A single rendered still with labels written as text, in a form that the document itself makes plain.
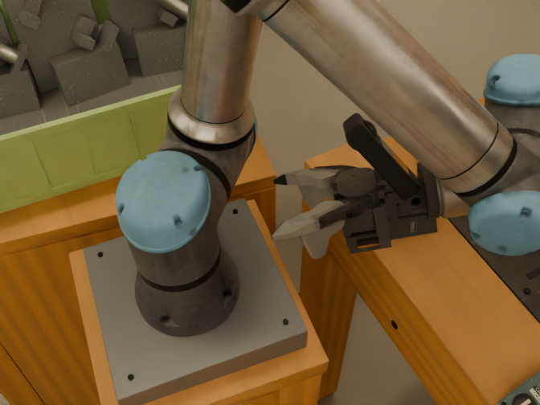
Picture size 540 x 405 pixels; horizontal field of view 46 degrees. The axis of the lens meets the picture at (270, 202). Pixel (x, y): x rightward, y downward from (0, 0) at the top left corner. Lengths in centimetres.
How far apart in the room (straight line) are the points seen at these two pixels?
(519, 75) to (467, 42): 222
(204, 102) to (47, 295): 68
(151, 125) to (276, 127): 129
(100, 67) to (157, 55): 12
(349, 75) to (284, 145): 182
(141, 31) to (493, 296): 83
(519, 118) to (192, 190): 37
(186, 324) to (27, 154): 44
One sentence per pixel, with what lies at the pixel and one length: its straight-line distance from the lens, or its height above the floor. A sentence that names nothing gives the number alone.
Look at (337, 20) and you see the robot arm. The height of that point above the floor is 140.
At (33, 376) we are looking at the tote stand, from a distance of 165.
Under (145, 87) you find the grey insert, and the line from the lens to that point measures 133.
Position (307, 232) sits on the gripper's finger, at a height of 111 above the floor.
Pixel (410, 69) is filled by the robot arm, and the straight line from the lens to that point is 55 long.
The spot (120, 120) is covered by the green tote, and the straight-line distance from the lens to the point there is 115.
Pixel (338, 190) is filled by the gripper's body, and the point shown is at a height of 112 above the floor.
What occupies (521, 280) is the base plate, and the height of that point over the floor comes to 90.
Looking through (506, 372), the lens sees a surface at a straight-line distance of 94.
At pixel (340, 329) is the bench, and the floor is 39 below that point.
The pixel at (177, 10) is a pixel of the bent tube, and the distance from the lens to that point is 132.
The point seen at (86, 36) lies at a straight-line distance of 131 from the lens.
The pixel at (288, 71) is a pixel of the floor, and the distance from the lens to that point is 266.
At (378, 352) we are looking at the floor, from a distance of 192.
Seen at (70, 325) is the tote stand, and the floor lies 46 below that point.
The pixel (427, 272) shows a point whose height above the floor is 90.
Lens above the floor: 171
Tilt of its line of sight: 52 degrees down
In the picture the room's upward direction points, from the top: straight up
